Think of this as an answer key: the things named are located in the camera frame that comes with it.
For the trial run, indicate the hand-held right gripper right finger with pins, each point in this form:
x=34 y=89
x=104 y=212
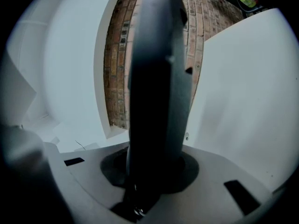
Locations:
x=205 y=202

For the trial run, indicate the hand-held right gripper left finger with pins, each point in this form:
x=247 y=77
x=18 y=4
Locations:
x=88 y=183

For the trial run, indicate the white table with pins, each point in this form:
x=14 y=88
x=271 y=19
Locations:
x=245 y=101

